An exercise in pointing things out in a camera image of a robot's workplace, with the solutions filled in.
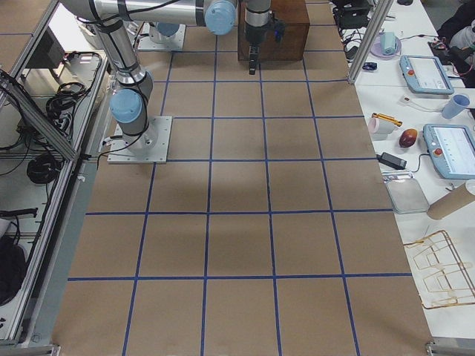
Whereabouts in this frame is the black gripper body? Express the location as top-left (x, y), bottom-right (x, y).
top-left (244, 24), bottom-right (268, 63)

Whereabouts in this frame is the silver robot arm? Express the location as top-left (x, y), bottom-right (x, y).
top-left (62, 1), bottom-right (239, 152)

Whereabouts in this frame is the dark wooden drawer cabinet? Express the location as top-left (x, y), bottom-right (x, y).
top-left (237, 1), bottom-right (309, 62)

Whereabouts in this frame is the small black device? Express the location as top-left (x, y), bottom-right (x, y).
top-left (362, 62), bottom-right (378, 72)

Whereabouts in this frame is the purple plate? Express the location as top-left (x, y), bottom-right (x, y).
top-left (370, 36), bottom-right (402, 59)

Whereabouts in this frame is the pink paper cup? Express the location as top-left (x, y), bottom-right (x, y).
top-left (367, 117), bottom-right (397, 141)

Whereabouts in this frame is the gold metal cylinder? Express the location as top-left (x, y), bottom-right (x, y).
top-left (372, 113), bottom-right (403, 127)

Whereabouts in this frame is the black power brick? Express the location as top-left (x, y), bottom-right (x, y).
top-left (376, 152), bottom-right (407, 170)

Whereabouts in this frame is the red mango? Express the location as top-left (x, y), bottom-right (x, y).
top-left (399, 128), bottom-right (418, 148)

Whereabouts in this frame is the blue teach pendant far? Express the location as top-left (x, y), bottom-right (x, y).
top-left (399, 55), bottom-right (454, 95)

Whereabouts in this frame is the blue teach pendant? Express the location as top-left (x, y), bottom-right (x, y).
top-left (422, 124), bottom-right (474, 180)
top-left (399, 55), bottom-right (454, 95)

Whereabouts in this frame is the grey metal tray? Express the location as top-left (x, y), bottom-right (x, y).
top-left (385, 179), bottom-right (429, 214)

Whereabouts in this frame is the blue plastic cup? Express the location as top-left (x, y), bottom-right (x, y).
top-left (442, 94), bottom-right (471, 119)

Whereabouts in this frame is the blue teach pendant near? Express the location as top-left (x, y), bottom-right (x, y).
top-left (422, 124), bottom-right (474, 180)

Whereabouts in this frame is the cardboard tube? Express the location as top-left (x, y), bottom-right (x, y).
top-left (427, 179), bottom-right (474, 220)

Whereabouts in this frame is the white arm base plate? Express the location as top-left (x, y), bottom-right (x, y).
top-left (107, 116), bottom-right (173, 165)
top-left (136, 22), bottom-right (186, 52)

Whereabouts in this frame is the aluminium frame post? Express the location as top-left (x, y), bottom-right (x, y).
top-left (347, 0), bottom-right (393, 84)

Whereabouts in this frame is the gold wire rack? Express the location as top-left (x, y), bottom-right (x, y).
top-left (404, 230), bottom-right (474, 310)

